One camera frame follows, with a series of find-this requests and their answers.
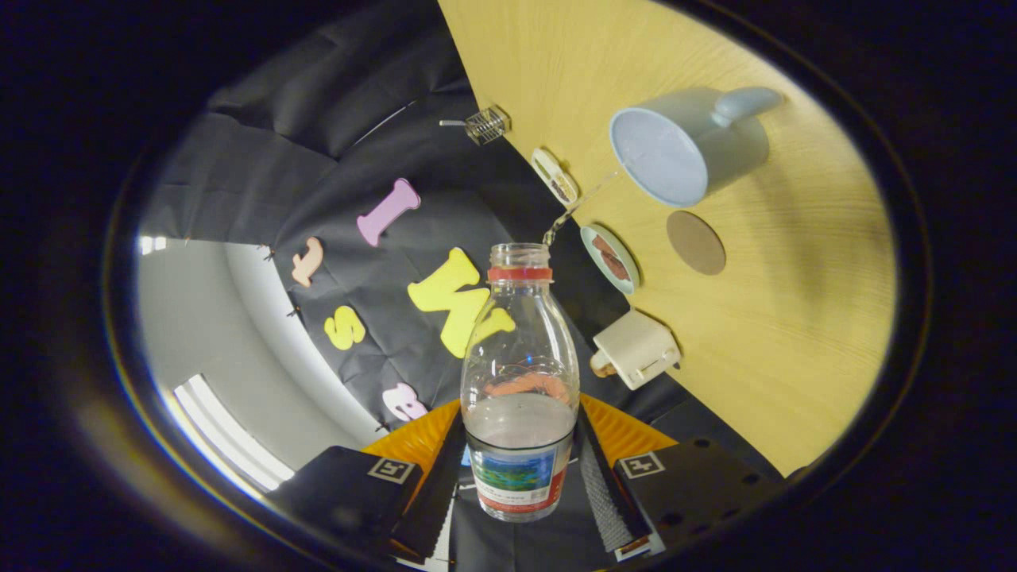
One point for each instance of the round brown coaster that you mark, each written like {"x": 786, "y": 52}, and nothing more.
{"x": 696, "y": 243}

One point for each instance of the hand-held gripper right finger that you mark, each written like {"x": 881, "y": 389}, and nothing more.
{"x": 604, "y": 492}

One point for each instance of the pale green round plate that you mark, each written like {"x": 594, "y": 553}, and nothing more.
{"x": 592, "y": 250}

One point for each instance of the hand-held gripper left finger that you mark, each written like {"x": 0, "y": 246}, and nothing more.
{"x": 433, "y": 492}

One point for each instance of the long ceiling light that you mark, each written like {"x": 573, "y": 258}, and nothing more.
{"x": 230, "y": 437}

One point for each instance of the pale blue cup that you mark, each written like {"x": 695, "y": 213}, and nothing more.
{"x": 715, "y": 151}

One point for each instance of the small ceiling light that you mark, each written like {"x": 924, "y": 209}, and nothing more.
{"x": 152, "y": 244}

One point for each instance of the small white snack dish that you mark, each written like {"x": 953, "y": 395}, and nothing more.
{"x": 554, "y": 175}

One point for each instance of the brown meat piece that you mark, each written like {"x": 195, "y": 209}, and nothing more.
{"x": 604, "y": 246}
{"x": 618, "y": 268}

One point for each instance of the white toaster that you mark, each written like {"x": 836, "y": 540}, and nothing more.
{"x": 639, "y": 349}

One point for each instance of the clear plastic juice bottle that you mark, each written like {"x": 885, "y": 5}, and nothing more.
{"x": 520, "y": 477}

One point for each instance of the toast slice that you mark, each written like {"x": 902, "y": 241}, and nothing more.
{"x": 601, "y": 365}

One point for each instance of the wooden table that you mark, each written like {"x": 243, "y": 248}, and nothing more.
{"x": 794, "y": 318}

